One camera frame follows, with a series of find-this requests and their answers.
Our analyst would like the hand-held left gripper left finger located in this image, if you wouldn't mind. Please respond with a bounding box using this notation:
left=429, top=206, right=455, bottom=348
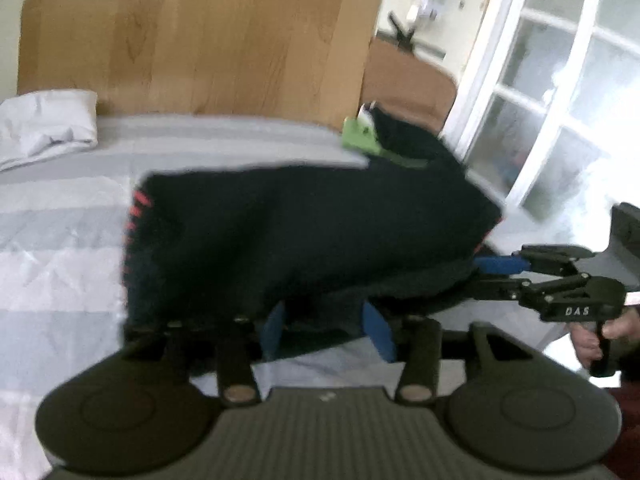
left=122, top=305, right=288, bottom=405

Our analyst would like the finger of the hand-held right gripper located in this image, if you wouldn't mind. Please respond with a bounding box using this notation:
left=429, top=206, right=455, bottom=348
left=474, top=244, right=597, bottom=278
left=469, top=273, right=592, bottom=307

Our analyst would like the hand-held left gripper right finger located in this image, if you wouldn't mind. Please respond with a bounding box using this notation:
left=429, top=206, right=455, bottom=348
left=361, top=301, right=538, bottom=405

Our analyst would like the black reindeer pattern sweater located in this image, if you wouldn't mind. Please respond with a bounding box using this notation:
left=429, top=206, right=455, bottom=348
left=121, top=160, right=507, bottom=348

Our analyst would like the person's right hand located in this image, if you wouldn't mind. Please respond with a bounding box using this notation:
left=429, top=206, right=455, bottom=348
left=569, top=306, right=640, bottom=372

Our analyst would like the person's dark red clothing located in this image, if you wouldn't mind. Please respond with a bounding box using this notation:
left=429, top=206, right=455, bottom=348
left=597, top=385, right=640, bottom=461

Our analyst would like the black garment with green trim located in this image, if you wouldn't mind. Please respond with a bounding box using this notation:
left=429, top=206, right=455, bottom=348
left=341, top=101, right=473, bottom=173

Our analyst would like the white framed glass door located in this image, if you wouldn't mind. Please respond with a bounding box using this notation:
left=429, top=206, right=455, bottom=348
left=440, top=0, right=640, bottom=226

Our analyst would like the brown padded chair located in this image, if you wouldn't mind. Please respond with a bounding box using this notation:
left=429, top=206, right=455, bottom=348
left=360, top=39, right=459, bottom=137

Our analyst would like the wooden headboard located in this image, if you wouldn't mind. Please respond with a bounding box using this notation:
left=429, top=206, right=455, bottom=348
left=17, top=0, right=394, bottom=132

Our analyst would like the white pillow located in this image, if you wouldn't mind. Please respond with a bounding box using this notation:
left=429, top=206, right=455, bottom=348
left=0, top=88, right=100, bottom=174

